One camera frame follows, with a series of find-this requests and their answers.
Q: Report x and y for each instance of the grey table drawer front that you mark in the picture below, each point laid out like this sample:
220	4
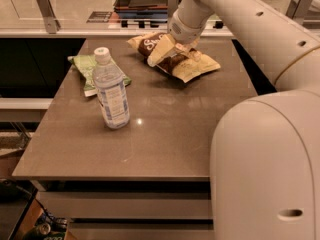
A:
127	205

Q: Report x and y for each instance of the left metal glass bracket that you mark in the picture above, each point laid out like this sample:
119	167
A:
51	23

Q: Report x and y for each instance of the metal glass bracket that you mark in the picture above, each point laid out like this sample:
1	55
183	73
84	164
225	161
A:
172	6
51	23
301	11

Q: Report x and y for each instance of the right metal glass bracket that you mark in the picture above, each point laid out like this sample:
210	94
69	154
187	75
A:
301	11

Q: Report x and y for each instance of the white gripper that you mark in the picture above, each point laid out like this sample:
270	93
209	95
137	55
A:
182	33

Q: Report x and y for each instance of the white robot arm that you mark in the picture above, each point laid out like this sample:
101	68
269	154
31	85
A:
265	151

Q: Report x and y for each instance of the brown chip bag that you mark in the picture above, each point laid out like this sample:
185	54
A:
185	70

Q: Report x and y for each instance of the soda can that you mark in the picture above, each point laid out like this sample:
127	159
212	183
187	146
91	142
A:
38	232

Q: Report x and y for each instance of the middle metal glass bracket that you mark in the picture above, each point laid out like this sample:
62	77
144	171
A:
172	6

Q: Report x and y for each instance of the green snack bag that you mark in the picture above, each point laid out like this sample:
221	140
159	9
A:
85	65

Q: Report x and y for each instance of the clear water bottle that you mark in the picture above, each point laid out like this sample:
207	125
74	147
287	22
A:
109	82

